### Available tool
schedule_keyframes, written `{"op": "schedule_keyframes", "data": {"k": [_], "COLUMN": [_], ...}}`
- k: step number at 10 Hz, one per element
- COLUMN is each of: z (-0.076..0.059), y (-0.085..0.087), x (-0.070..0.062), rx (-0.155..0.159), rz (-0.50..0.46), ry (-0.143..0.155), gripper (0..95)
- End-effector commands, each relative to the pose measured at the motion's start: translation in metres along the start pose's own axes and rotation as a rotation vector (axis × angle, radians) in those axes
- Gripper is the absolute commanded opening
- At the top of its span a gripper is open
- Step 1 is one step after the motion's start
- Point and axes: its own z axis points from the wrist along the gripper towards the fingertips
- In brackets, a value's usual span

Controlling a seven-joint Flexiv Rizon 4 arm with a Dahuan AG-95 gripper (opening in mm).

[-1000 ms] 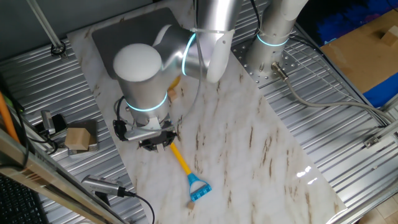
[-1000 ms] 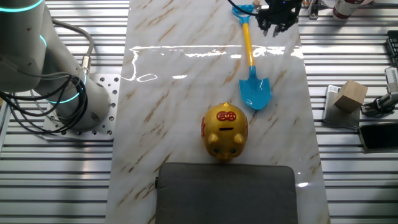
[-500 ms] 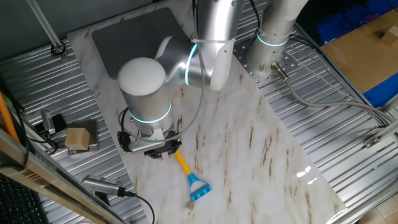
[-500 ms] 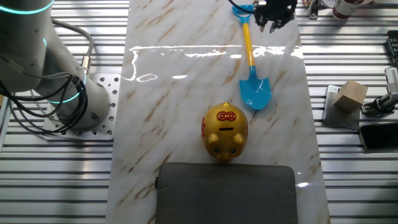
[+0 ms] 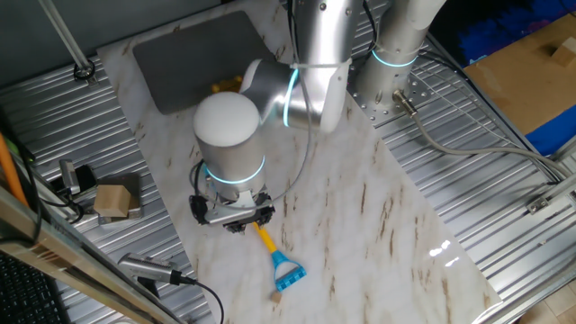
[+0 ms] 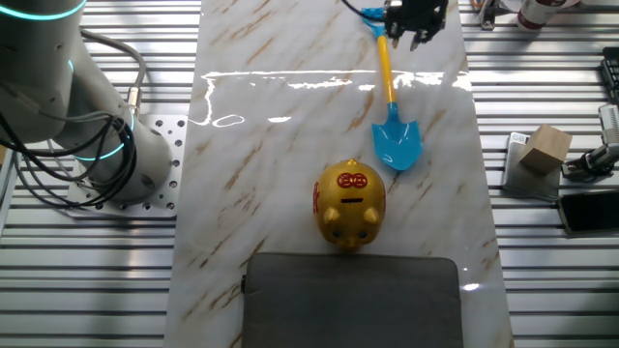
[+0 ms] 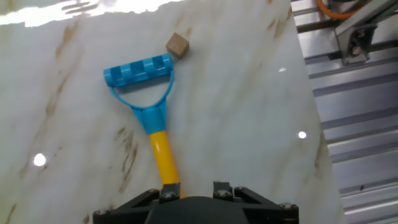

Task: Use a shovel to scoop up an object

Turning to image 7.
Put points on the aluminium corner bracket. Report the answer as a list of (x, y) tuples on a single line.
[(354, 40)]

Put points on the blue and yellow toy shovel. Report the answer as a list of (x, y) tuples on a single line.
[(163, 155)]

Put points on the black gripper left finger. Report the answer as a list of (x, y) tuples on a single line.
[(130, 210)]

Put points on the small wooden cube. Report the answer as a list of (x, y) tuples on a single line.
[(177, 46)]

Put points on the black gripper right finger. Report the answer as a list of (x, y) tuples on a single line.
[(270, 210)]

